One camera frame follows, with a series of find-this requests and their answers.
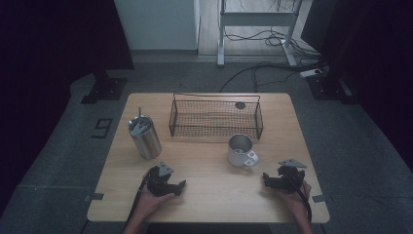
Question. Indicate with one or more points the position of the grey tape piece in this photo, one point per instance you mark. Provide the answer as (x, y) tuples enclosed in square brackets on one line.
[(319, 198), (94, 197)]

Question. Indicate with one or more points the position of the tall stainless steel tumbler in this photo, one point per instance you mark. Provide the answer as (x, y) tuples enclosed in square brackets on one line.
[(146, 141)]

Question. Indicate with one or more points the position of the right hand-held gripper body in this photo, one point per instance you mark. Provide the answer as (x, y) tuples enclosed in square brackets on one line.
[(289, 178)]

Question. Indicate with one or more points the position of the black stand base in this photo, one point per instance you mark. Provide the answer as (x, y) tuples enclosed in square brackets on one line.
[(328, 89), (105, 89)]

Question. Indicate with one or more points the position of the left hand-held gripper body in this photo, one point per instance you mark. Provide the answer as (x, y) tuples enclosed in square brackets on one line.
[(157, 183)]

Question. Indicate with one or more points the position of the round dark table grommet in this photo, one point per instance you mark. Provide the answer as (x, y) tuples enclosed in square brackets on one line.
[(240, 105)]

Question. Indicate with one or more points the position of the person's left hand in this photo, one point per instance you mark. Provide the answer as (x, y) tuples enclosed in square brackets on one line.
[(149, 203)]

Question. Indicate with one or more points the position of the white mug with steel interior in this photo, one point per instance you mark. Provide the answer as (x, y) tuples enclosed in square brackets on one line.
[(237, 157)]

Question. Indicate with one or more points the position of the white metal desk frame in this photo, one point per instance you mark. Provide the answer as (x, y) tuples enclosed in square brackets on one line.
[(256, 19)]

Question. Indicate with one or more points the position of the white partition panel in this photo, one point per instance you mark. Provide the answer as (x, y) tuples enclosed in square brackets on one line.
[(159, 22)]

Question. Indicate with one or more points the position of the white power strip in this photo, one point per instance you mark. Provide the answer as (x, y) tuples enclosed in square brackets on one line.
[(310, 72)]

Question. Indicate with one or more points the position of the person's right hand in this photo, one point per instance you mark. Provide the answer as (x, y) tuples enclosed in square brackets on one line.
[(298, 200)]

